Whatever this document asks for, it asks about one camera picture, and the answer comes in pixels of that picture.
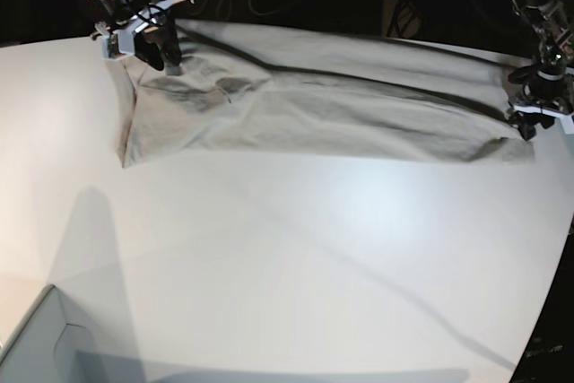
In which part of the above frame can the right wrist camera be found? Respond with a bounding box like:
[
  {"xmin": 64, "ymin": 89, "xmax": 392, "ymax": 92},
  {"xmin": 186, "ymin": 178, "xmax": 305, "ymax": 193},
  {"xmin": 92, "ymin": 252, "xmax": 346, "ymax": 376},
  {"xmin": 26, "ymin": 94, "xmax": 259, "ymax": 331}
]
[{"xmin": 101, "ymin": 30, "xmax": 135, "ymax": 61}]

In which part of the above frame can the grey t-shirt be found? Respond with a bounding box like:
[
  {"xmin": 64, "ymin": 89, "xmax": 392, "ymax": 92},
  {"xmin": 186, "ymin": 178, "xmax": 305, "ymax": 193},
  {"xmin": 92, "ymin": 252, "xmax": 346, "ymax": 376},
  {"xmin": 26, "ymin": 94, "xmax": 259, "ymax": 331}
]
[{"xmin": 119, "ymin": 20, "xmax": 535, "ymax": 167}]

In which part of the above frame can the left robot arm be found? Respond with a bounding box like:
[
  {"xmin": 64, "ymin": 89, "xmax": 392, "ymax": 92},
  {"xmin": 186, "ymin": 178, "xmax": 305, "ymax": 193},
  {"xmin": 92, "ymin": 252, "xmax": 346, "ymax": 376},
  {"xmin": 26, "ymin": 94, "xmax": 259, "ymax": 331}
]
[{"xmin": 508, "ymin": 0, "xmax": 573, "ymax": 141}]

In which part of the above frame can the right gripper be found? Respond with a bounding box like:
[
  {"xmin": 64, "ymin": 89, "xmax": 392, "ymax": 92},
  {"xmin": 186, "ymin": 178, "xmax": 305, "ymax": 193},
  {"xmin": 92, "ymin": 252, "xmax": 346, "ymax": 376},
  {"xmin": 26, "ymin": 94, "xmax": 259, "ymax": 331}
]
[{"xmin": 91, "ymin": 0, "xmax": 195, "ymax": 71}]

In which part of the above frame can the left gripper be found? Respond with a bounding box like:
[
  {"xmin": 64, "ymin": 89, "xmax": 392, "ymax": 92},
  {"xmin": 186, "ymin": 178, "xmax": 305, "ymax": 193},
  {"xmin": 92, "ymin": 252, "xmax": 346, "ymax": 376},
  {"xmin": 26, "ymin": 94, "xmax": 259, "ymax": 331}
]
[{"xmin": 511, "ymin": 98, "xmax": 573, "ymax": 141}]

